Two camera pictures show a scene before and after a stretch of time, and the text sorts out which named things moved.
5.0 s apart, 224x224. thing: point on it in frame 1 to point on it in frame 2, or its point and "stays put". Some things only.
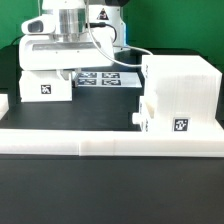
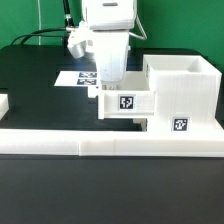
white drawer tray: x=44 y=86 to x=134 y=99
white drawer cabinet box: x=182 y=93 stays put
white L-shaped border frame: x=108 y=143 stays put
